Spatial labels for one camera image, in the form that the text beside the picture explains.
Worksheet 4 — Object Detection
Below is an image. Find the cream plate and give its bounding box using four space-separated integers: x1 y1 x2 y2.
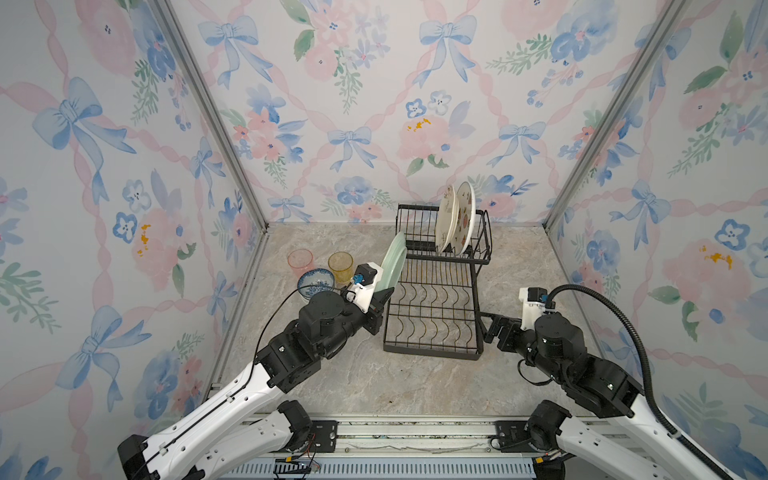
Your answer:
435 185 458 253

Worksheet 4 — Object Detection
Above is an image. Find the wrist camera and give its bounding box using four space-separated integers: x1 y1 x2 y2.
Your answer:
519 287 548 330
342 262 382 313

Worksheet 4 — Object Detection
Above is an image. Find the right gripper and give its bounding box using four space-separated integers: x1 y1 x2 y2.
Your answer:
475 310 566 387

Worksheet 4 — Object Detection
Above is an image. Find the yellow glass cup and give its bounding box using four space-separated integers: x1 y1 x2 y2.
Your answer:
328 251 355 285

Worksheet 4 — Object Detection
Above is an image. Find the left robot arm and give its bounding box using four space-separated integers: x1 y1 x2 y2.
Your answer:
117 288 394 479

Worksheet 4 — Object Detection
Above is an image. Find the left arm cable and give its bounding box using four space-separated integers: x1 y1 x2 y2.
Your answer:
251 284 349 373

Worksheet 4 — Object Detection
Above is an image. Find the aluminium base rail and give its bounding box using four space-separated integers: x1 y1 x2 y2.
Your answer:
161 413 643 480

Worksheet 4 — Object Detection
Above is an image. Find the green plate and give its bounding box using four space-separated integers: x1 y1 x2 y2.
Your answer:
376 232 407 292

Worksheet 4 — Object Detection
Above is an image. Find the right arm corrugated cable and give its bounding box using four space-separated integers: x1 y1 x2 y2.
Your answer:
544 283 736 480

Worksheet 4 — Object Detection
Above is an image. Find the black wire dish rack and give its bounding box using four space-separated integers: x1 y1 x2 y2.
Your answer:
383 204 493 360

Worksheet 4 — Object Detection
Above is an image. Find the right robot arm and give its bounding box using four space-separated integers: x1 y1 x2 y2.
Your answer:
480 313 738 479

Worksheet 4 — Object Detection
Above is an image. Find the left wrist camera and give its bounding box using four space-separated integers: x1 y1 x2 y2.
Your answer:
342 262 382 313

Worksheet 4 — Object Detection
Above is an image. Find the white floral plate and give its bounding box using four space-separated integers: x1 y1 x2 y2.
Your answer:
451 181 476 256

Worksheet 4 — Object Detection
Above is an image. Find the pink glass cup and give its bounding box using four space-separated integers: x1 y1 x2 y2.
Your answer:
287 248 315 278

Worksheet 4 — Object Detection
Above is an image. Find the white blue floral bowl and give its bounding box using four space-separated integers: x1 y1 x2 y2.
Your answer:
297 268 336 301

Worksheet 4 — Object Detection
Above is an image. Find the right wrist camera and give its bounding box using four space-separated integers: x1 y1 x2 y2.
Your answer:
519 287 548 330

